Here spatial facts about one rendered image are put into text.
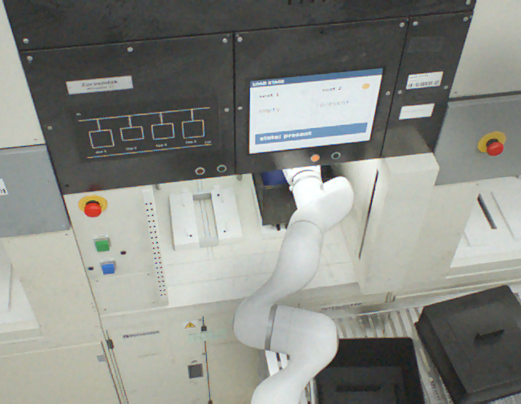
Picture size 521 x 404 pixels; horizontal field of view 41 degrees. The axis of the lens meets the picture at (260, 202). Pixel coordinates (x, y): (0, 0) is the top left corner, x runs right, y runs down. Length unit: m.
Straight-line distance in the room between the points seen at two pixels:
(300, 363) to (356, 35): 0.67
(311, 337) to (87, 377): 1.07
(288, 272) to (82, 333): 0.85
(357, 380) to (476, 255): 0.55
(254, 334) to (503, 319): 0.91
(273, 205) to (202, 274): 0.30
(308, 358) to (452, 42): 0.71
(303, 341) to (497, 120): 0.69
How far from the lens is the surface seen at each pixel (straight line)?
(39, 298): 1.98
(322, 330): 1.48
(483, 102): 1.67
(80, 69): 1.39
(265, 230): 2.16
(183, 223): 2.19
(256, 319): 1.48
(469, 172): 1.84
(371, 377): 2.08
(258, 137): 1.55
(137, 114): 1.47
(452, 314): 2.12
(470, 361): 2.06
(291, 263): 1.47
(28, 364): 2.28
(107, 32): 1.35
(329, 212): 1.71
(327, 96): 1.51
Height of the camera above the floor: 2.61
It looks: 50 degrees down
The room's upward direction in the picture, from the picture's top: 2 degrees clockwise
